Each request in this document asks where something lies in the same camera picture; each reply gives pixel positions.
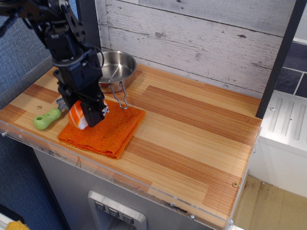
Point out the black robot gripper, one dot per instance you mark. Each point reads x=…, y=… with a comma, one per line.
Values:
x=78, y=80

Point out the orange white salmon sushi toy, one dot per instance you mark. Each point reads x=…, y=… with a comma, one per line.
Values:
x=76, y=116

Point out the orange cloth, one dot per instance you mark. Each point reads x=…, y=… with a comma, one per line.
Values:
x=110, y=136

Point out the small steel pan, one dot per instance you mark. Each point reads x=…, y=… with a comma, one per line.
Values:
x=118, y=69

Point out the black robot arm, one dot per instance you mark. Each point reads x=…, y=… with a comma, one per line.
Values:
x=54, y=23

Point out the steel cabinet with button panel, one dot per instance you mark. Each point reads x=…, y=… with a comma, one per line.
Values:
x=91, y=201

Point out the yellow object at corner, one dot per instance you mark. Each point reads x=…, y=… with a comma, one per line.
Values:
x=16, y=225

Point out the white radiator cover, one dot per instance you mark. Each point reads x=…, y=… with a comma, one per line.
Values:
x=280, y=153

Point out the green handled grey spatula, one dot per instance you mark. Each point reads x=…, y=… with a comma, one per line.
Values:
x=42, y=122

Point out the dark vertical post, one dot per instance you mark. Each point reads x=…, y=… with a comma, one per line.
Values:
x=281, y=56

